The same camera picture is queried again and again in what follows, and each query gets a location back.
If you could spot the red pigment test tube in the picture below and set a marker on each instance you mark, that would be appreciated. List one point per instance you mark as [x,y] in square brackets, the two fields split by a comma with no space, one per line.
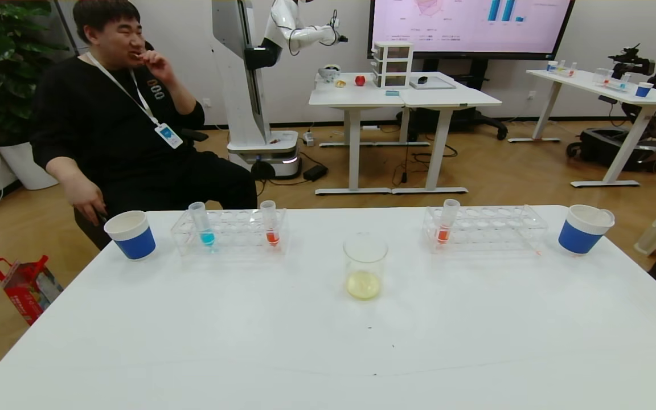
[271,228]
[446,229]

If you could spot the clear glass beaker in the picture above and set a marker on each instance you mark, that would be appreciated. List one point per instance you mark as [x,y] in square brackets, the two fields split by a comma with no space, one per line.
[365,267]
[602,76]

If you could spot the clear acrylic test tube rack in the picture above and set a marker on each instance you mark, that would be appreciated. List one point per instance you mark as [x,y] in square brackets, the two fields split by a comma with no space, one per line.
[617,84]
[231,230]
[493,229]
[566,69]

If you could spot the blue pigment test tube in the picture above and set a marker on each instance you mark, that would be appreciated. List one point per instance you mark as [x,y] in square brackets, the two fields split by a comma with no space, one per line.
[204,228]

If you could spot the black power adapter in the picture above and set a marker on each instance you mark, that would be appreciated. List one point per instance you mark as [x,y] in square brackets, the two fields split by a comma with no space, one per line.
[315,172]

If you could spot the white power strip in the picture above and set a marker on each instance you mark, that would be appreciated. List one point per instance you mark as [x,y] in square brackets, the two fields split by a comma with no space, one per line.
[308,138]

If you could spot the white standing desk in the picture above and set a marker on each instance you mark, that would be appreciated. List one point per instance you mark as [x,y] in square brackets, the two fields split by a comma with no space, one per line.
[453,98]
[356,95]

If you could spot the red apple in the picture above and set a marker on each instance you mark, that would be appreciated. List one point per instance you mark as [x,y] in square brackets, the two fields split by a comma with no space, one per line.
[360,80]

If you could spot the white bowl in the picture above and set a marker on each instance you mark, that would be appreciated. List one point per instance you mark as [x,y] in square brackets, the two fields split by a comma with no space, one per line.
[329,72]

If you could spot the white wheeled robot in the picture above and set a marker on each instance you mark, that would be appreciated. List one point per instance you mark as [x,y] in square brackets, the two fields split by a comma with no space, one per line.
[245,85]

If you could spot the white drawer organizer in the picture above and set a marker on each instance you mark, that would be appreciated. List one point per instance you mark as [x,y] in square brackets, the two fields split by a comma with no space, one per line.
[393,64]

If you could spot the grey flat tablet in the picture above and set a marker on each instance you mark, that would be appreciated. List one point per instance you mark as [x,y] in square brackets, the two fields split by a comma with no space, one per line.
[433,83]

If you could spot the black display stand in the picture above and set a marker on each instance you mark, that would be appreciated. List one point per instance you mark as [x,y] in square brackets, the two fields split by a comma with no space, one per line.
[470,118]

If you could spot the white blue ID badge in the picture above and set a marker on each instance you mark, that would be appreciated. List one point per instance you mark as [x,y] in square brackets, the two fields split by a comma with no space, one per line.
[168,135]

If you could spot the blue white paper cup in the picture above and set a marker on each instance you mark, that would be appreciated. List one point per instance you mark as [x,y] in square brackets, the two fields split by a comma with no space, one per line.
[133,238]
[644,90]
[581,239]
[552,66]

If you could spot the person in black sweater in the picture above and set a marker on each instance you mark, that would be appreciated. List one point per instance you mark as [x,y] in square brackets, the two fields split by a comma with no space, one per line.
[111,131]

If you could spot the long white desk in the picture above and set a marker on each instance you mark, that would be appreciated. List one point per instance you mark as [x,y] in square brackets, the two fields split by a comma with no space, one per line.
[590,81]

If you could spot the white plant pot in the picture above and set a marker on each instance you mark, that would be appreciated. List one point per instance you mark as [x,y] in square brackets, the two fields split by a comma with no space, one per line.
[26,165]

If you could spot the red shopping bag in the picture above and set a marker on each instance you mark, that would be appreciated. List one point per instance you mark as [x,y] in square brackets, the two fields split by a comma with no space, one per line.
[26,290]

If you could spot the large wall display screen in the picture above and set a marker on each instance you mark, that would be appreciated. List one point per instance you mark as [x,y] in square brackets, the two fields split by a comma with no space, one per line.
[470,25]

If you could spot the black camera rig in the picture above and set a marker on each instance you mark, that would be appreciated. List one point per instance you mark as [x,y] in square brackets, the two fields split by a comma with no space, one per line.
[631,60]

